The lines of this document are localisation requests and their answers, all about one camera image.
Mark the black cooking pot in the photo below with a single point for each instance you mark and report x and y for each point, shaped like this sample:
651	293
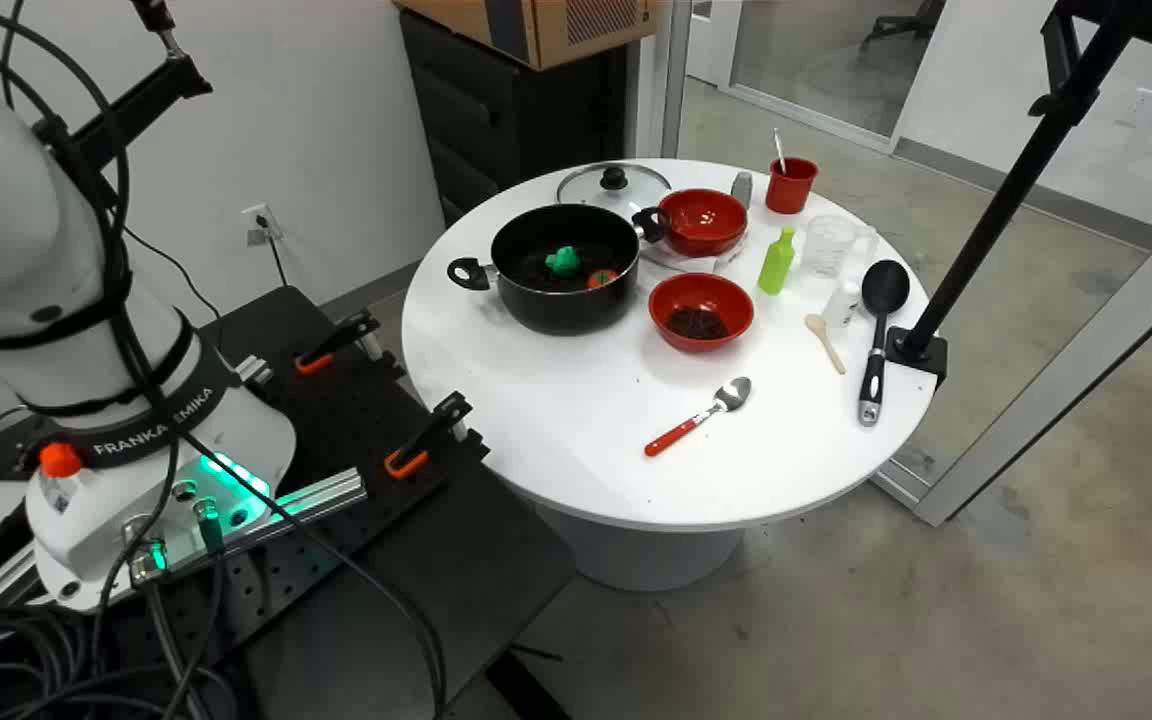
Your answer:
541	303

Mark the small wooden spoon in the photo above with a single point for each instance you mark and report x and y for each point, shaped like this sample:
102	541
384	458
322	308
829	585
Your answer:
826	340

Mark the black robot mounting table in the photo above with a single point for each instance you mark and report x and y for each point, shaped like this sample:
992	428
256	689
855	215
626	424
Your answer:
352	599

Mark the black tripod stand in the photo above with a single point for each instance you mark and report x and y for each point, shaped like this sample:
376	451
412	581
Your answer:
1081	45

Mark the red cup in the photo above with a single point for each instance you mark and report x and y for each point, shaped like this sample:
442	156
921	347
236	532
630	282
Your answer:
789	187

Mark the red bowl with dark contents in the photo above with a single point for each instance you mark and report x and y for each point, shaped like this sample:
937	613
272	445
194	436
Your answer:
701	314

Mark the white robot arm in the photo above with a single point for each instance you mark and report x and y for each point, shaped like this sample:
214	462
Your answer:
153	451

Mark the green squeeze bottle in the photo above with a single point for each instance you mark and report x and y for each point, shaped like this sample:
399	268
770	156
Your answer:
779	260

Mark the green toy broccoli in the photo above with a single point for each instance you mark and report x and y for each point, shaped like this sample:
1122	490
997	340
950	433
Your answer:
561	260

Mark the empty red bowl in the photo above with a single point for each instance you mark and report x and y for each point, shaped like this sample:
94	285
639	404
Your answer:
701	222

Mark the white round table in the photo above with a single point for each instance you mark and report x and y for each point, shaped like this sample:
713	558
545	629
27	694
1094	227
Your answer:
564	419

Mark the orange toy tomato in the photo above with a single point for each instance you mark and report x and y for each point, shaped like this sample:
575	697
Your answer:
601	279

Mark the black plastic ladle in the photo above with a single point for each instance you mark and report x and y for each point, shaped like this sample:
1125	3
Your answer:
883	293

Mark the small grey shaker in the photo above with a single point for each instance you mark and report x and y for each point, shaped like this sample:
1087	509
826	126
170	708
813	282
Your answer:
743	188

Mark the white emergency stop box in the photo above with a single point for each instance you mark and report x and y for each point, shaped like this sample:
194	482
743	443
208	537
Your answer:
86	515

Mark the black cabinet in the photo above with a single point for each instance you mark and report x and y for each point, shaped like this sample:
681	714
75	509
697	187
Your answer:
494	121

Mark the glass pot lid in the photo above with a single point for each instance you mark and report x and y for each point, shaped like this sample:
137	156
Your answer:
622	188

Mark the cardboard box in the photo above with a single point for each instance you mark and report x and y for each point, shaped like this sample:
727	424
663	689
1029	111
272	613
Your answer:
541	32

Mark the orange-black clamp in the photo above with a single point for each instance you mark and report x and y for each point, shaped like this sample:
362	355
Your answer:
446	423
349	332

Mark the wall power outlet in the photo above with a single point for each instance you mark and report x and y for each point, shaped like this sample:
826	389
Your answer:
263	227

